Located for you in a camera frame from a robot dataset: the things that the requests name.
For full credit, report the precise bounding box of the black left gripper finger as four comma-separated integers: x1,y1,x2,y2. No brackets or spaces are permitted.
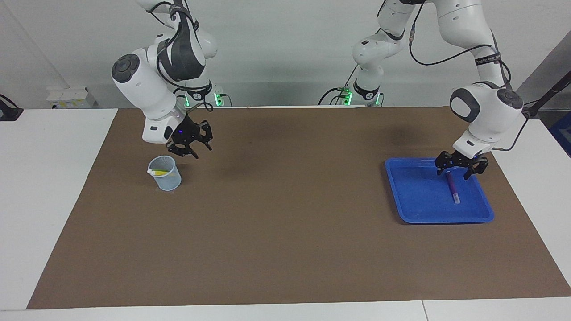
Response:
463,157,489,181
435,152,452,175

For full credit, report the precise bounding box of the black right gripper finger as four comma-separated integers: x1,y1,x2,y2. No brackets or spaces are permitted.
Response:
167,142,199,159
200,119,213,151

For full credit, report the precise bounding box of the purple marker pen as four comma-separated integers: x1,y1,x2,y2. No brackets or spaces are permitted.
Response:
446,171,461,205

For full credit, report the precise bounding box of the translucent plastic cup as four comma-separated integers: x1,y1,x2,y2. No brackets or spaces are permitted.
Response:
148,156,182,191

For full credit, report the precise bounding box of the blue plastic tray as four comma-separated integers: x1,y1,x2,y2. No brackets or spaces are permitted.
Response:
385,157,495,224

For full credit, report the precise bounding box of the blue crate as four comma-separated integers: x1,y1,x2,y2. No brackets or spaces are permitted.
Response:
548,111,571,157

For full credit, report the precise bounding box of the black stand pole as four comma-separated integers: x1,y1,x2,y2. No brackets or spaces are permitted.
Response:
519,70,571,119

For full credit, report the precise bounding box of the white power strip box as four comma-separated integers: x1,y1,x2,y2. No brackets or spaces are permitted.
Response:
46,86,96,109

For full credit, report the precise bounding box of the brown table mat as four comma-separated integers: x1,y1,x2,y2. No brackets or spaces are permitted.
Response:
27,106,571,309

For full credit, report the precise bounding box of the black table clamp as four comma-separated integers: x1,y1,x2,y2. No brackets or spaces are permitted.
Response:
0,94,24,122

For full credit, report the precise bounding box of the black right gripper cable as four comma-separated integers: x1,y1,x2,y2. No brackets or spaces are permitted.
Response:
149,0,213,112

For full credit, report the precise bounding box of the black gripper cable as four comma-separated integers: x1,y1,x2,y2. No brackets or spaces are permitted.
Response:
408,0,531,152
149,0,213,112

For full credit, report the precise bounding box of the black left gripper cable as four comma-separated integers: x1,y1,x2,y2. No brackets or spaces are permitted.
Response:
408,0,531,152

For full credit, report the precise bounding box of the black arm base cable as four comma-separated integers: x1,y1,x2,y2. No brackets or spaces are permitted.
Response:
318,65,360,106

